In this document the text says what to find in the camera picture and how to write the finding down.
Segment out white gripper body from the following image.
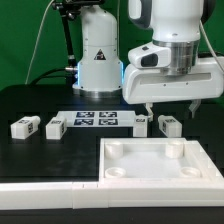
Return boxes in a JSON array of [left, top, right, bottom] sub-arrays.
[[122, 44, 224, 104]]

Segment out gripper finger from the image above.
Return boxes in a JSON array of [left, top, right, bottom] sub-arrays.
[[145, 103, 154, 122], [189, 99, 201, 117]]

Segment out white square tabletop part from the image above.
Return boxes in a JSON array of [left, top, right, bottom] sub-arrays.
[[99, 138, 224, 183]]

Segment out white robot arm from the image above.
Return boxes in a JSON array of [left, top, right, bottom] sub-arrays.
[[73, 0, 224, 111]]

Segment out white L-shaped fence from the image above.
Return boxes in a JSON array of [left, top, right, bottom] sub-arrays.
[[0, 140, 224, 211]]

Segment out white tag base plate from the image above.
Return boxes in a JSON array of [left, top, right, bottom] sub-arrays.
[[57, 111, 135, 128]]

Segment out black cables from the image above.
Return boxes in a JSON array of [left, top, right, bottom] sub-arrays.
[[29, 67, 78, 86]]

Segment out white cable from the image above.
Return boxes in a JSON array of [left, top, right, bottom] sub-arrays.
[[24, 0, 55, 85]]

